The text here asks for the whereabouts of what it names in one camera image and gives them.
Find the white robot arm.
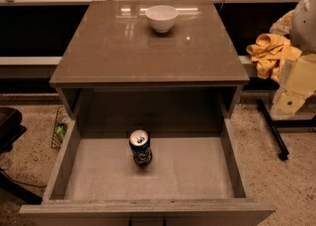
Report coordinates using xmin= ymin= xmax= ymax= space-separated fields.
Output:
xmin=271 ymin=0 xmax=316 ymax=117

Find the black metal floor stand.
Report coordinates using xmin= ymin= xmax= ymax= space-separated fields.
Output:
xmin=257 ymin=99 xmax=316 ymax=161

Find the open grey top drawer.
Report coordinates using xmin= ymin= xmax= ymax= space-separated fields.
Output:
xmin=20 ymin=118 xmax=275 ymax=226

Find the black chair base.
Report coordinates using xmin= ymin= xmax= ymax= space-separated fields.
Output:
xmin=0 ymin=107 xmax=42 ymax=204

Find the wire mesh basket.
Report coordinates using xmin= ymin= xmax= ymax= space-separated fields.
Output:
xmin=51 ymin=107 xmax=70 ymax=150

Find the green object in basket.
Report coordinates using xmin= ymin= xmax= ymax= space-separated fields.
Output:
xmin=55 ymin=123 xmax=67 ymax=142

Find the white ceramic bowl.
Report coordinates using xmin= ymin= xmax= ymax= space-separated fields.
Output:
xmin=145 ymin=5 xmax=179 ymax=33

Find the crumpled yellow cloth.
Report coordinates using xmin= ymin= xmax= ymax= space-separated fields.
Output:
xmin=246 ymin=9 xmax=303 ymax=84

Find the blue pepsi can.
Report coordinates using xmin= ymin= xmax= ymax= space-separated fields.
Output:
xmin=129 ymin=130 xmax=152 ymax=167

